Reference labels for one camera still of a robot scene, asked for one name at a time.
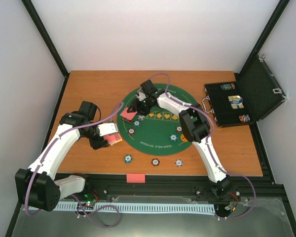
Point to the silver case handle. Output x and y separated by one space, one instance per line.
206 105

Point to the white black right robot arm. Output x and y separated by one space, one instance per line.
195 126

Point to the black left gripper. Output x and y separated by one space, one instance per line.
97 144

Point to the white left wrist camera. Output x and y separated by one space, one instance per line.
107 129

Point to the red backed card deck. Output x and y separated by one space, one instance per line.
111 138

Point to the orange big blind button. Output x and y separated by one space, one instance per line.
183 138

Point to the chips row in case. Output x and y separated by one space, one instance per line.
228 86

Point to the red card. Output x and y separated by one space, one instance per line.
135 178

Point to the green blue 50 chip stack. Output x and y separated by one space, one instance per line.
128 158

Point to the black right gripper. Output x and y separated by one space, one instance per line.
135 105

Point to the blue gold card deck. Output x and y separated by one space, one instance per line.
236 102

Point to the red card seat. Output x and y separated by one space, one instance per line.
127 115

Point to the light blue cable duct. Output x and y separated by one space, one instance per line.
140 208

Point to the black poker case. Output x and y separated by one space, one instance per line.
259 89

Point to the round green poker mat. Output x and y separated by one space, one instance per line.
152 137

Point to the black aluminium frame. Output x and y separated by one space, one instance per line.
265 186

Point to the red white chips in case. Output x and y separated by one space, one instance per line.
244 118

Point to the yellow playing card box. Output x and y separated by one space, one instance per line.
115 142

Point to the blue white chip stack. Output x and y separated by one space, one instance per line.
178 162

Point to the brown 100 chip stack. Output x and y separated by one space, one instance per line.
155 162

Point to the triangular all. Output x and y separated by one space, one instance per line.
127 120

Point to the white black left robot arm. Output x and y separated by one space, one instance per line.
36 185

